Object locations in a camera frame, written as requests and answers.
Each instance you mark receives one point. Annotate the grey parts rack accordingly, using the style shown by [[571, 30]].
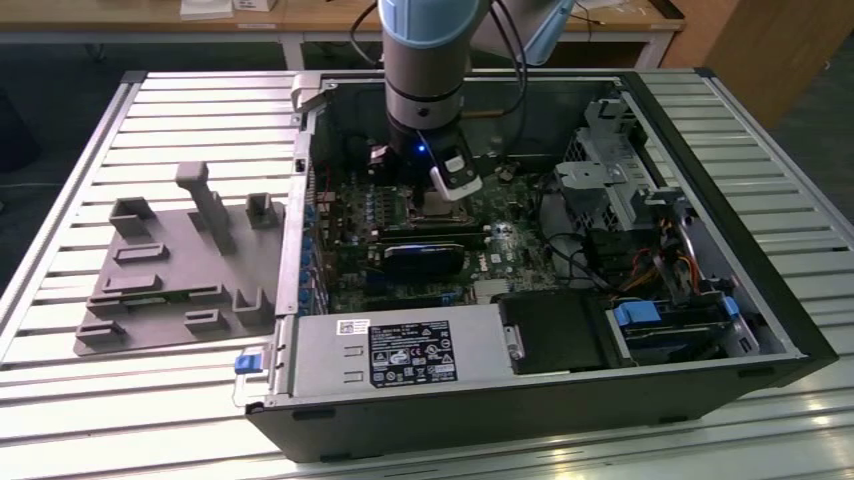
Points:
[[174, 260]]

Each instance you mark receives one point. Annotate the black expansion slot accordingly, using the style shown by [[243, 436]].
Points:
[[401, 302]]

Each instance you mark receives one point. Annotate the silver square CPU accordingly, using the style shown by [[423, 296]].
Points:
[[435, 205]]

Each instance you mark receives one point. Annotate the small silver chipset heatsink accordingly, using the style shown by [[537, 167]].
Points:
[[493, 289]]

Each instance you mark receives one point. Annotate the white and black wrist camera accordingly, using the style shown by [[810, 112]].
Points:
[[457, 172]]

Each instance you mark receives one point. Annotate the black PC case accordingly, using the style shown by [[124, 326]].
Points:
[[467, 430]]

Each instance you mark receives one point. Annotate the blue case latch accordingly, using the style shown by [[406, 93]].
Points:
[[247, 364]]

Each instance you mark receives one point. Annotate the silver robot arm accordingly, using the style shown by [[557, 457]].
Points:
[[421, 75]]

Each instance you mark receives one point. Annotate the wooden desk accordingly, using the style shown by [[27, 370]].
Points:
[[100, 20]]

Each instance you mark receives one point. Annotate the grey metal drive cage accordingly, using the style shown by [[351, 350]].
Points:
[[601, 200]]

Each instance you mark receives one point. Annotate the small blue bay clip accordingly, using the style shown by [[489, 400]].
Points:
[[730, 307]]

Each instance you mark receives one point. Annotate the silver power supply unit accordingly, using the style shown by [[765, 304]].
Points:
[[321, 360]]

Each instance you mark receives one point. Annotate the blue disk carrier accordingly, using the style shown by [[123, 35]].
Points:
[[637, 312]]

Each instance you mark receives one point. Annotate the green motherboard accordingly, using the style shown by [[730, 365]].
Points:
[[521, 245]]

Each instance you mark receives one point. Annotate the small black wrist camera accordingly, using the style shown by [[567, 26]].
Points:
[[381, 157]]

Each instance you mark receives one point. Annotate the black hard disk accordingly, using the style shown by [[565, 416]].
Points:
[[674, 345]]

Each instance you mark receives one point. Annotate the black RAM slot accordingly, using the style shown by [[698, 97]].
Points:
[[434, 235], [434, 227]]

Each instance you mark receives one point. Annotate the black drive bay cover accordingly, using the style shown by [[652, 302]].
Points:
[[554, 335]]

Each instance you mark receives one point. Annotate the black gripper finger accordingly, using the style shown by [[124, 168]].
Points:
[[421, 192]]

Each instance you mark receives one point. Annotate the CPU socket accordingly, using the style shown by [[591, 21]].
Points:
[[409, 220]]

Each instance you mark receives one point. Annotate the wooden cabinet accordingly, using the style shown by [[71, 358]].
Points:
[[768, 50]]

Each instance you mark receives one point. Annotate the large white box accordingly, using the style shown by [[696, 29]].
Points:
[[207, 10]]

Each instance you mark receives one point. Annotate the small white box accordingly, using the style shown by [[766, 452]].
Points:
[[254, 5]]

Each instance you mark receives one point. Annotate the black graphics card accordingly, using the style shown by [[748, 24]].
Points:
[[421, 260]]

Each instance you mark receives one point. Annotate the green RAM stick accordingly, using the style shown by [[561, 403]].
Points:
[[143, 299]]

